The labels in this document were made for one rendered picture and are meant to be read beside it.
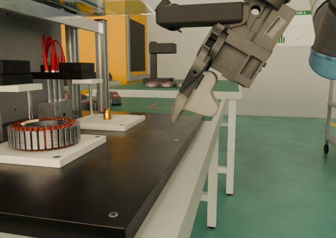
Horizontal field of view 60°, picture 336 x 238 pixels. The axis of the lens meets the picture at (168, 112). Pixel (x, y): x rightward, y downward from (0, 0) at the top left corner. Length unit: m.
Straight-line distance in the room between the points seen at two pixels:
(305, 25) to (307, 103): 1.38
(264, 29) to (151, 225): 0.27
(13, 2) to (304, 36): 5.50
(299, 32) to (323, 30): 5.42
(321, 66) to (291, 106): 5.40
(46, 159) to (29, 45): 0.51
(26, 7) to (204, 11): 0.38
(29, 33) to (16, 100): 0.19
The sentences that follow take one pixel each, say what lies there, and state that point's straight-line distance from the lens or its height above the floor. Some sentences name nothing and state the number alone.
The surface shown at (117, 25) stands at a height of 1.49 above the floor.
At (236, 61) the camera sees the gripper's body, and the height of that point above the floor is 0.92.
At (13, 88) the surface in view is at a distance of 0.52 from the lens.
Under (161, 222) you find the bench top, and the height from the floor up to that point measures 0.75.
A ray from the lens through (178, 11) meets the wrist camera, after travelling 0.40.
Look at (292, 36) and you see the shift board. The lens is 5.84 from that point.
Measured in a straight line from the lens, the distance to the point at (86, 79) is 0.72.
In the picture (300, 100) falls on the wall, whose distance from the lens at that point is 5.89.
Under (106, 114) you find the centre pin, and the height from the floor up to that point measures 0.80.
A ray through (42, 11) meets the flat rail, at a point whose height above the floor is 1.03.
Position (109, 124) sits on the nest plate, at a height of 0.78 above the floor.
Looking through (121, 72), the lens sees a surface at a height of 0.84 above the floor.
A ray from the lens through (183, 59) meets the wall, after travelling 5.83.
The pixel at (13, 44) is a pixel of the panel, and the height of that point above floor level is 0.97.
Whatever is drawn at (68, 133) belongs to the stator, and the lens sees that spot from 0.49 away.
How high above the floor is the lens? 0.91
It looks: 9 degrees down
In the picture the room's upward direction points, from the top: straight up
